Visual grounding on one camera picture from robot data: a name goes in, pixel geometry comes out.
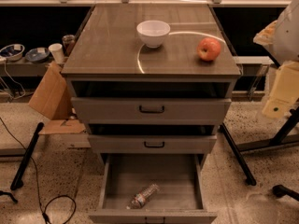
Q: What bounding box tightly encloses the black floor cable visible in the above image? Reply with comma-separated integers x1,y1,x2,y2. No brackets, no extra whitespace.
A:
0,117,78,224

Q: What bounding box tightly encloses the black tripod frame right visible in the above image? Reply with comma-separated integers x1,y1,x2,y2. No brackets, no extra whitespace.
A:
237,106,299,151

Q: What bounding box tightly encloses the brown cardboard box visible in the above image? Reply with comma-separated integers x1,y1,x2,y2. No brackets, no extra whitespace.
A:
29,62,85,135

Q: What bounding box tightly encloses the grey drawer cabinet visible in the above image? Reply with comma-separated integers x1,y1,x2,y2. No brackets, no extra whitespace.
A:
61,3,243,170

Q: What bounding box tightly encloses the bottom grey drawer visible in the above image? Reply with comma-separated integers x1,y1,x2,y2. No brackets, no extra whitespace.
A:
89,154,217,224

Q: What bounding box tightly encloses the red apple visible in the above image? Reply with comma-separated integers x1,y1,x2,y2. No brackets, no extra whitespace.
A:
196,37,221,62

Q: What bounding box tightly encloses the black stand leg right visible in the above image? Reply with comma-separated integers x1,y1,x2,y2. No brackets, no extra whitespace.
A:
220,123,256,186

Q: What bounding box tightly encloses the black stand leg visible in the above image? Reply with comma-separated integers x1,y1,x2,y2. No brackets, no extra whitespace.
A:
220,123,256,186
10,122,44,190

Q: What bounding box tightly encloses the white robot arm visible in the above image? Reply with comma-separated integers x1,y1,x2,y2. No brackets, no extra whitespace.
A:
253,0,299,119

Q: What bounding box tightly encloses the black caster foot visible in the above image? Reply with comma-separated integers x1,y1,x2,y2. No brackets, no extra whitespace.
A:
272,185,299,202

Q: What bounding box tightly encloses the clear plastic water bottle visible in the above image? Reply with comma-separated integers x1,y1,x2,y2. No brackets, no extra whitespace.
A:
126,184,160,210

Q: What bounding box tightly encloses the blue bowl on shelf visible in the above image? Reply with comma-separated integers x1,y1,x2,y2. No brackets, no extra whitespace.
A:
25,48,50,63

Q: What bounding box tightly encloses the black stand leg left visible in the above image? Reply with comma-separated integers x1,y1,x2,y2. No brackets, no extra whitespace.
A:
10,122,44,190

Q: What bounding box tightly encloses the glass jar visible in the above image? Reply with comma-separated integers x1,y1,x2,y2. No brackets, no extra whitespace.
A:
62,35,76,56

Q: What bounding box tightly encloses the middle grey drawer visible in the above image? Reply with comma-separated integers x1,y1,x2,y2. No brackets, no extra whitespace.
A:
88,135,216,154

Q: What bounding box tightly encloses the white bowl on shelf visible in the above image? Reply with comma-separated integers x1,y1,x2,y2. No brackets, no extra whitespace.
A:
0,44,25,62

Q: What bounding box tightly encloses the top grey drawer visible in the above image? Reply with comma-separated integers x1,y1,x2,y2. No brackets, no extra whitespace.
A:
71,98,231,125

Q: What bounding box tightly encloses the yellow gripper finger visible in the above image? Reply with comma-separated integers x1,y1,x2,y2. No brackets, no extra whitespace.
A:
262,61,299,119

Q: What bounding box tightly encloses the white paper cup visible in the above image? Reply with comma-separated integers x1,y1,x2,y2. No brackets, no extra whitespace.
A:
49,43,64,63

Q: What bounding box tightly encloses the grey drawer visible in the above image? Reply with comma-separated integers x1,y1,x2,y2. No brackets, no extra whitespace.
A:
71,98,231,125
89,154,217,224
88,135,216,154

